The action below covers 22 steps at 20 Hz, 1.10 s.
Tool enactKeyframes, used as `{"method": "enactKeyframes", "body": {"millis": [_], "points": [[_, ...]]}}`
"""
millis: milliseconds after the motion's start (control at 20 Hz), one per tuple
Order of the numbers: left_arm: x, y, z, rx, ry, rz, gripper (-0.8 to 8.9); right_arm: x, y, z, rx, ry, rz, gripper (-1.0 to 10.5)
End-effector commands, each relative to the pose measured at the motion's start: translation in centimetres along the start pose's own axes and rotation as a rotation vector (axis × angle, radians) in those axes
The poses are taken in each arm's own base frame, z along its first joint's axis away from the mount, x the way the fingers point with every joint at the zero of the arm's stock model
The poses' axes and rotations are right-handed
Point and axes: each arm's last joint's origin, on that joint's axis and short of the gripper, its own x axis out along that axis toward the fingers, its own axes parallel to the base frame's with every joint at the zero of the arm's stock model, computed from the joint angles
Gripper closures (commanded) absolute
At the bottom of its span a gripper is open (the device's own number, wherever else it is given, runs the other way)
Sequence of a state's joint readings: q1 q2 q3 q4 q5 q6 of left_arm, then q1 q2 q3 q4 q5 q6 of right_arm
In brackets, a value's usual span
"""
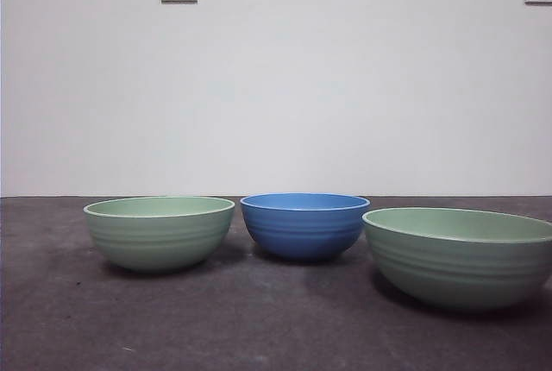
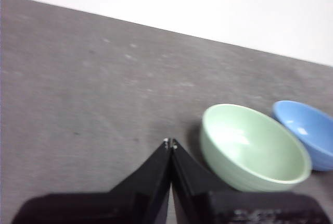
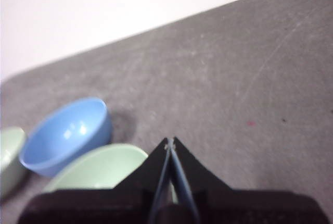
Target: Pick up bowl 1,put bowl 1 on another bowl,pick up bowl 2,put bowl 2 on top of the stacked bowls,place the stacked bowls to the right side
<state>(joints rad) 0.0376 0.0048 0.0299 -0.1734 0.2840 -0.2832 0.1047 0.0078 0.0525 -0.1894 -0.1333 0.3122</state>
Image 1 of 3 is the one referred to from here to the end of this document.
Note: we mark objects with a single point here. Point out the blue ribbed bowl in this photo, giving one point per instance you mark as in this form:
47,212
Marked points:
304,233

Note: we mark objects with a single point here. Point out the green ribbed bowl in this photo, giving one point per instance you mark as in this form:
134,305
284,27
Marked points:
159,237
457,267

